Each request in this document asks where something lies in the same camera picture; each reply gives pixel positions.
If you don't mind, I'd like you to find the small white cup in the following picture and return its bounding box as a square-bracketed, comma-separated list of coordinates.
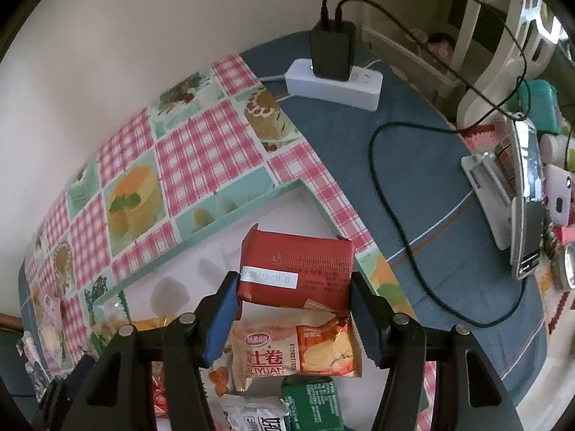
[539, 135, 567, 162]

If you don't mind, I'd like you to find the orange and white roll packet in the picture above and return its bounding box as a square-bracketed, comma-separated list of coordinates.
[230, 314, 364, 391]

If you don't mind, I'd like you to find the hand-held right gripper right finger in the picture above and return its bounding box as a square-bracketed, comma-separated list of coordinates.
[350, 272, 526, 431]

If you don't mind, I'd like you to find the teal plastic container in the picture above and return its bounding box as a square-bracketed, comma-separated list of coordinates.
[516, 78, 562, 135]

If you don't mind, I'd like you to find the purple phone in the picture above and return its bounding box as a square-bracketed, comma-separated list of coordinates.
[543, 164, 573, 227]

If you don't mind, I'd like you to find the white power strip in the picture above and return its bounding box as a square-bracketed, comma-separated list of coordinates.
[285, 57, 385, 112]

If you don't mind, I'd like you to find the green and white cracker packet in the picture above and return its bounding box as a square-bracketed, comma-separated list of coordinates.
[220, 394, 290, 431]

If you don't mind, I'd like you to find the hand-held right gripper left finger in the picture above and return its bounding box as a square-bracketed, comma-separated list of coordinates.
[63, 270, 241, 431]

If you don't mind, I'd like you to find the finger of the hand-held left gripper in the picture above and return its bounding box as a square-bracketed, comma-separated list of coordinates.
[31, 354, 97, 431]

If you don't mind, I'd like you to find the brown wooden rail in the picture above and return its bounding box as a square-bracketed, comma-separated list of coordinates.
[0, 312, 23, 335]

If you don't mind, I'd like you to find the white frame furniture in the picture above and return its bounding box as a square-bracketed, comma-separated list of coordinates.
[359, 0, 483, 99]

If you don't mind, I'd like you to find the dark green biscuit packet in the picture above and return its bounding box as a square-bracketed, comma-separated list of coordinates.
[281, 376, 346, 431]

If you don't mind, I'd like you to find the red wafer packet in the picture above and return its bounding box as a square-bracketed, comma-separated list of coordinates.
[236, 224, 357, 312]

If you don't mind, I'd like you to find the clear bag of round biscuits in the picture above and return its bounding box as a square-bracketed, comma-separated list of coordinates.
[90, 310, 135, 346]

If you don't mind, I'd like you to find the small red snack packet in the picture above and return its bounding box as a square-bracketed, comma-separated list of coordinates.
[153, 377, 169, 418]

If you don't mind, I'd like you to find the teal shallow cardboard box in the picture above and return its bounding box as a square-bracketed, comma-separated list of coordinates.
[83, 179, 360, 369]

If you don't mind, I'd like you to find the tape roll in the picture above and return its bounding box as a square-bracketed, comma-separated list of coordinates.
[561, 242, 575, 290]

